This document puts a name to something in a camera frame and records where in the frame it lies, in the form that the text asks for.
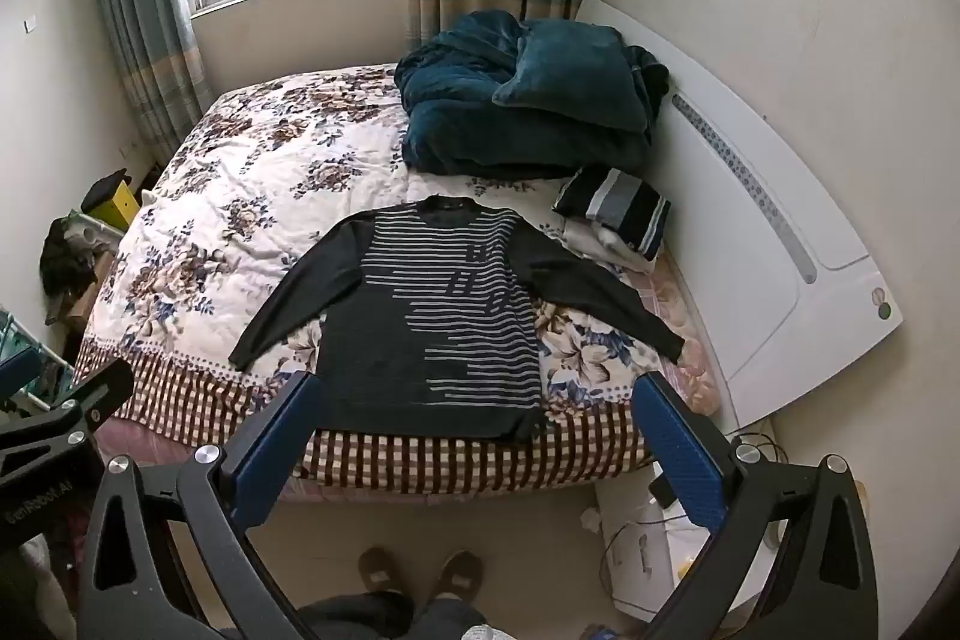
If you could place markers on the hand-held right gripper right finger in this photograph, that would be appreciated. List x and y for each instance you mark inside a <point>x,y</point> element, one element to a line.
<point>675,454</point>

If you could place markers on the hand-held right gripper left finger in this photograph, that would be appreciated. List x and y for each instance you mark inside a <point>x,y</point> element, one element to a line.
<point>276,454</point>

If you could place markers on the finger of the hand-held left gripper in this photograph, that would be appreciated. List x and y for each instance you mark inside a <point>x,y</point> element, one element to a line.
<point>90,396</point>

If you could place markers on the dark striped sweater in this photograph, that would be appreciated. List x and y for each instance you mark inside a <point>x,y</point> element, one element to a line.
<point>420,370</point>

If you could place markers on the black power adapter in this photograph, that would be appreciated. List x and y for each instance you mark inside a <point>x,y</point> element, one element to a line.
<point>664,488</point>

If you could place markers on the teal metal rack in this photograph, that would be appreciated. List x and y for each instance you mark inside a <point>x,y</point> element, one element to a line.
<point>34,347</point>

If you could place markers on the white bedside cabinet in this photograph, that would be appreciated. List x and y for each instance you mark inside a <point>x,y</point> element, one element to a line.
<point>645,527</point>

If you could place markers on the dark bag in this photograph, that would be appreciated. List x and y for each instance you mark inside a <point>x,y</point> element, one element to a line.
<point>64,261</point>

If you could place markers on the brown slipper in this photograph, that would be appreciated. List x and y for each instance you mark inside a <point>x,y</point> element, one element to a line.
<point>379,576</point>
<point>459,576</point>

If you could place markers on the yellow box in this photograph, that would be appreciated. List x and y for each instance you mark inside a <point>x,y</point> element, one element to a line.
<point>120,205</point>

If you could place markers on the white headboard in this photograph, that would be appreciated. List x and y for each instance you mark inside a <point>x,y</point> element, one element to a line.
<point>750,250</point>

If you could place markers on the floral quilt bed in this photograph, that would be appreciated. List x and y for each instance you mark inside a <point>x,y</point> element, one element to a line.
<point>247,197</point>

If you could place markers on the striped folded cloth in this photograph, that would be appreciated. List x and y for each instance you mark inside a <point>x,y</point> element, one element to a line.
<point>615,205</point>

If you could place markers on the teal plush blanket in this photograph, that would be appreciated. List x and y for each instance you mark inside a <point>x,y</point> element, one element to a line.
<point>450,115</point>

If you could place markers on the teal plush pillow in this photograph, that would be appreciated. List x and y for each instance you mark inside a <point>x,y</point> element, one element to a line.
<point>577,78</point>

